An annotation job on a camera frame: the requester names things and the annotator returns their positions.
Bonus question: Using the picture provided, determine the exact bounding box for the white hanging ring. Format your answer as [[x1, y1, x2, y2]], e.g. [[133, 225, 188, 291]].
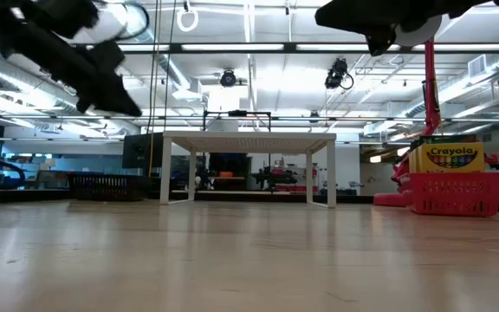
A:
[[175, 6, 200, 34]]

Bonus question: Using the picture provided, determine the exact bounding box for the white perforated shelf riser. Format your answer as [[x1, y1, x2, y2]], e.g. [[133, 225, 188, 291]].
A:
[[159, 131, 338, 209]]

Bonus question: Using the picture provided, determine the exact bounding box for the black mesh basket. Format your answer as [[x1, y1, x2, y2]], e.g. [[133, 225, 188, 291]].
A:
[[67, 172, 150, 202]]

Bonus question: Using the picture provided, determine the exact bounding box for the red machine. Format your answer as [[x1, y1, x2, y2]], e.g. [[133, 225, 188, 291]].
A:
[[483, 151, 499, 171]]

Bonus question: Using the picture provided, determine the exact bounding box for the black camera on rig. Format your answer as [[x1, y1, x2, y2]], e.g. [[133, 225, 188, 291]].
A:
[[324, 57, 355, 91], [219, 68, 238, 88]]

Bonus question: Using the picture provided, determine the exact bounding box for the black monitor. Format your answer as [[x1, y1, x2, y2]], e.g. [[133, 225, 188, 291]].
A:
[[121, 133, 165, 170]]

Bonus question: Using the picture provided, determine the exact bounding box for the black camera cable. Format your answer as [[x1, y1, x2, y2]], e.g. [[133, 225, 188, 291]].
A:
[[95, 0, 152, 43]]

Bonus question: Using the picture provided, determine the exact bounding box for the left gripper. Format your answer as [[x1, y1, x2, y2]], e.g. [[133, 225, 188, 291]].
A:
[[0, 19, 144, 118]]

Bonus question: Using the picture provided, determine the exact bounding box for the black background machine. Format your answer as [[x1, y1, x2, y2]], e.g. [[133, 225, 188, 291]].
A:
[[251, 167, 299, 192]]

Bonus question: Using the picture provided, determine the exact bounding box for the red plastic basket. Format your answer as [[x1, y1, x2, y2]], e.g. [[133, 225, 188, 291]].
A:
[[408, 171, 499, 218]]

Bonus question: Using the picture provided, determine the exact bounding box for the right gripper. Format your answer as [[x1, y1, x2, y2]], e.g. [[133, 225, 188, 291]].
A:
[[314, 0, 454, 57]]

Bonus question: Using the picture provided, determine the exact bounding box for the red desk lamp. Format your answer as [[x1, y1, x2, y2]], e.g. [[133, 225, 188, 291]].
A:
[[373, 15, 444, 208]]

